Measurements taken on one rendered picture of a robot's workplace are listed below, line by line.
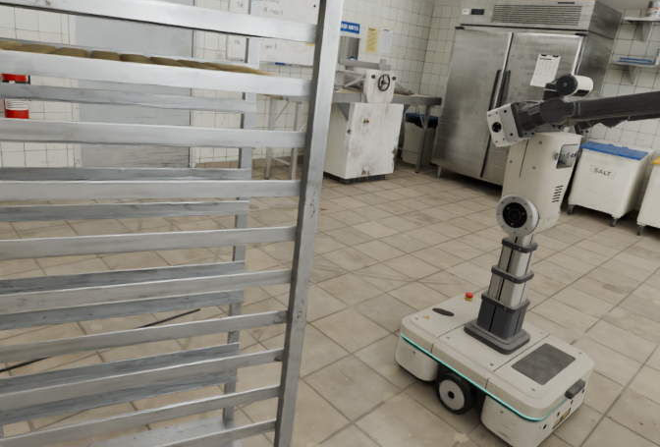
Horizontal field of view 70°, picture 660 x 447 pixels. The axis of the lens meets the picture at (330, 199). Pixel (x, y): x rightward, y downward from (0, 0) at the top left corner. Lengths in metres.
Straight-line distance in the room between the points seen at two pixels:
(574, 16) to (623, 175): 1.58
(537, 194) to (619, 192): 3.53
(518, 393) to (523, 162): 0.81
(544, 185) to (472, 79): 3.87
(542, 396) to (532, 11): 4.21
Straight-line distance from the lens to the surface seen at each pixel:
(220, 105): 1.23
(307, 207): 0.85
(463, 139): 5.64
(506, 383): 1.92
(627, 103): 1.55
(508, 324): 2.03
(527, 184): 1.83
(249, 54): 1.24
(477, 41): 5.63
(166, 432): 1.66
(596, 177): 5.36
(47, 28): 4.30
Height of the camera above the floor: 1.29
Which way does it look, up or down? 17 degrees down
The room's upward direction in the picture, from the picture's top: 7 degrees clockwise
